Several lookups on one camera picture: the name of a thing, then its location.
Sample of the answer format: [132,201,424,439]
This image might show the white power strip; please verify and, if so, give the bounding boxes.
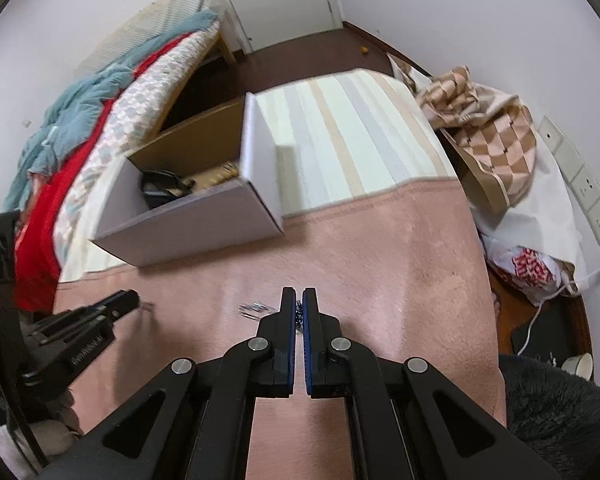
[537,114,600,279]

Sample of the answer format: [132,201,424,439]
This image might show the white door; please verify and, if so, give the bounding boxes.
[202,0,344,57]

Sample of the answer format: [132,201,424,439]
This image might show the wooden bead bracelet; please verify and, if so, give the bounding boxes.
[215,161,242,186]

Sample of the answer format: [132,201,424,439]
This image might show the pale quilted mattress pad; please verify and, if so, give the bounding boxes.
[74,0,217,74]

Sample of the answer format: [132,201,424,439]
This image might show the checkered bed sheet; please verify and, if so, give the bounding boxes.
[52,34,222,282]

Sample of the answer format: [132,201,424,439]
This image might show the brown checkered cloth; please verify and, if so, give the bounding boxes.
[412,65,539,217]

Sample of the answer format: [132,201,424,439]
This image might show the white mug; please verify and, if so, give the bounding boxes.
[559,352,595,382]

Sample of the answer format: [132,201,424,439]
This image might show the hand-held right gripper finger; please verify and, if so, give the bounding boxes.
[302,287,562,480]
[40,287,299,480]

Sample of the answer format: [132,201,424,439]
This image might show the white red-print plastic bag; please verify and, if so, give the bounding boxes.
[482,237,567,307]

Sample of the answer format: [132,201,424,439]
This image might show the wooden bed frame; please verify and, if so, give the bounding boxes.
[154,24,239,137]

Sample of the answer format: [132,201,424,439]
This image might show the black bangle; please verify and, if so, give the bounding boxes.
[139,169,197,209]

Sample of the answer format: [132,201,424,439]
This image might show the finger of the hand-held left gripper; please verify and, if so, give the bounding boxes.
[45,288,141,336]

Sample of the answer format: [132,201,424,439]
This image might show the white cardboard box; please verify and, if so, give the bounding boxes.
[90,92,286,267]

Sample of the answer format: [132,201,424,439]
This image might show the pink striped table cloth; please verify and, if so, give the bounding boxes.
[54,67,509,480]

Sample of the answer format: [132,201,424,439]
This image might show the white cable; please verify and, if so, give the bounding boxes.
[522,254,600,357]

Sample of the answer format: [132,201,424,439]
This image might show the teal quilt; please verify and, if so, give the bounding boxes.
[2,9,222,212]

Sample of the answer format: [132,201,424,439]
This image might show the black cable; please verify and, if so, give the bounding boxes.
[0,211,49,469]

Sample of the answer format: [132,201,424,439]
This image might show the bed with red blanket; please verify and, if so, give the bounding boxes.
[14,32,197,314]

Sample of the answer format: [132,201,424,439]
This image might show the chunky silver chain bracelet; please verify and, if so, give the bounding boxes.
[237,299,306,335]

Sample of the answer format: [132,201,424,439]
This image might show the black mat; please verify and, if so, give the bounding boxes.
[509,299,584,362]

